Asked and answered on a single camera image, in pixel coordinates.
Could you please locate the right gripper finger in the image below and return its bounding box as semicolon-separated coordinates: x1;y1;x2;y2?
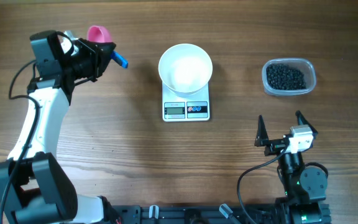
295;110;318;137
254;115;269;147

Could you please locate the pink scoop with blue handle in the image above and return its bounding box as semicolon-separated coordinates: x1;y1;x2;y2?
87;26;129;68

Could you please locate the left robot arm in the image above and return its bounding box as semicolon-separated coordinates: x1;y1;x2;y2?
0;32;122;223

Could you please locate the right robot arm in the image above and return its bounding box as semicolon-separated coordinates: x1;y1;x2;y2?
255;111;331;223

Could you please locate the white digital kitchen scale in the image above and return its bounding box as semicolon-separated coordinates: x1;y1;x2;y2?
162;84;210;122

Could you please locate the white bowl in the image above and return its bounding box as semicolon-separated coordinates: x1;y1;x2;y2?
158;44;213;95

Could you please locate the clear plastic container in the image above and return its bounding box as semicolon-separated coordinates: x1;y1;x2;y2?
262;58;316;96

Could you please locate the black beans pile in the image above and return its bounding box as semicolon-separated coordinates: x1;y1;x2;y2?
266;64;306;90

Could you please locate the black mounting rail base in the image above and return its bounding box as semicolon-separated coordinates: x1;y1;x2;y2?
104;203;332;224

